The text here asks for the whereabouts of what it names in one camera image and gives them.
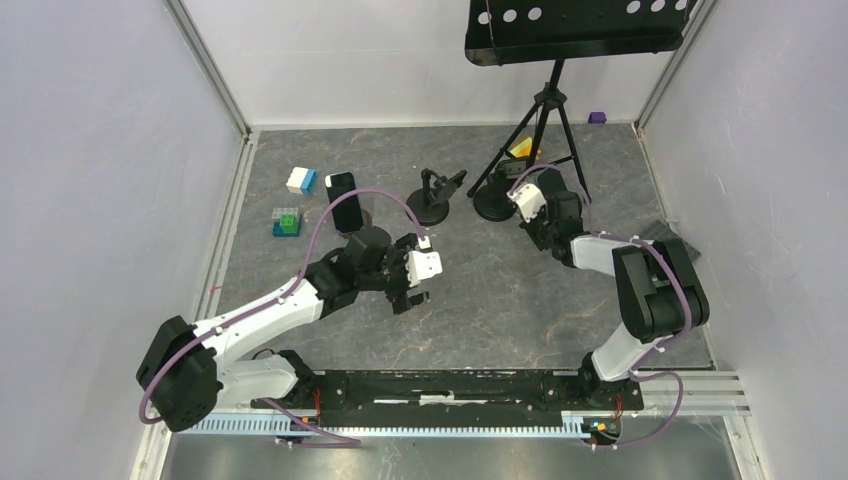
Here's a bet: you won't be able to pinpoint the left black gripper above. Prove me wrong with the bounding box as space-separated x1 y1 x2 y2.
357 234 430 314

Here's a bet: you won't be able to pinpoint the blue-edged black smartphone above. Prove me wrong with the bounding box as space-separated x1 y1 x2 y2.
325 172 364 235

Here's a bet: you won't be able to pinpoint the black round-base phone stand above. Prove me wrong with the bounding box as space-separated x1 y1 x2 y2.
406 168 467 227

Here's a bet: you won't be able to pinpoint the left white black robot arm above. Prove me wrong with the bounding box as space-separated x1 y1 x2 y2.
136 227 443 432

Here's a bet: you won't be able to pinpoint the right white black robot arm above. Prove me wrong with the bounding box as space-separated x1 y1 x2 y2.
507 184 710 408

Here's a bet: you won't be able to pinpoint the black music stand tripod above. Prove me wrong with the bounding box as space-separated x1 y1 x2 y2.
464 0 696 197

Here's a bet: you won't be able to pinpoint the orange yellow block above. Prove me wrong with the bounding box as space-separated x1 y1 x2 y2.
508 136 533 158

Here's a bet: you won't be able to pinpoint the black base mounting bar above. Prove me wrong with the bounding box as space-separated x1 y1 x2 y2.
277 369 644 428

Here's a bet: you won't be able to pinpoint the grey studded baseplate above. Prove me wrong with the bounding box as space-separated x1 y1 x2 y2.
642 220 701 262

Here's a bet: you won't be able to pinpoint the purple block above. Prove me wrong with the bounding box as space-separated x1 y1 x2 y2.
587 111 608 124

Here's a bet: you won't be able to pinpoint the green white blue blocks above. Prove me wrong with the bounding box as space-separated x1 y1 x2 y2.
272 207 302 237

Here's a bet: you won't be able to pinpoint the white and blue blocks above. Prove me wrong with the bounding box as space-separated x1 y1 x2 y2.
285 167 317 196

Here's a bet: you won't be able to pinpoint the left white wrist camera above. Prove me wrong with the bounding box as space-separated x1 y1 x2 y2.
405 235 443 287

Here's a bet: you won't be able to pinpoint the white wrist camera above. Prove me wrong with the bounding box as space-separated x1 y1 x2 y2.
507 183 547 222
405 235 443 287

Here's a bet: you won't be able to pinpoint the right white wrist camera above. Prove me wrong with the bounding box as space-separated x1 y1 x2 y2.
507 183 547 222

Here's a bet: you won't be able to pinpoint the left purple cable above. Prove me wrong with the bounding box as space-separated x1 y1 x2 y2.
137 187 432 449

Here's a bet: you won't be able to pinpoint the purple cable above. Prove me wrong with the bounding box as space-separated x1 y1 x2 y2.
506 164 696 452
137 187 432 449

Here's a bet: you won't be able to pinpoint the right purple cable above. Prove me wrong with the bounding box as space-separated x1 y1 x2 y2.
506 164 696 452

